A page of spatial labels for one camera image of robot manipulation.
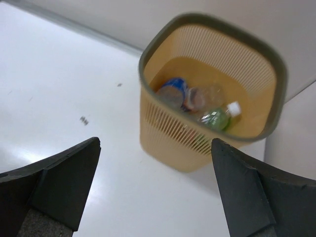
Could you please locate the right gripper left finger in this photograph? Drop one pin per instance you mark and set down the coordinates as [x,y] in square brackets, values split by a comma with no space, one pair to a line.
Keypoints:
[47,198]

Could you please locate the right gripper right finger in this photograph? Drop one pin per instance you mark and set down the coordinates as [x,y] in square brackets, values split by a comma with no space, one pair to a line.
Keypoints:
[260,200]

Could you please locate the green plastic bottle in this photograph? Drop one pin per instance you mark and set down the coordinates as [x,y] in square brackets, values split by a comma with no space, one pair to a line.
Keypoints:
[218,119]

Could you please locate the clear bottle white cap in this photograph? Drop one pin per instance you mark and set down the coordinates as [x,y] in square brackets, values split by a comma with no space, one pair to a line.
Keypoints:
[234,109]

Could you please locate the blue label plastic bottle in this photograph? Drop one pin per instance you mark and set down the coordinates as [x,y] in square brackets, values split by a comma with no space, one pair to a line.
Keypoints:
[173,92]

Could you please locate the yellow mesh waste bin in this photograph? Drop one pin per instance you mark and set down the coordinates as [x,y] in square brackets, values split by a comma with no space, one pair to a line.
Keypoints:
[204,50]

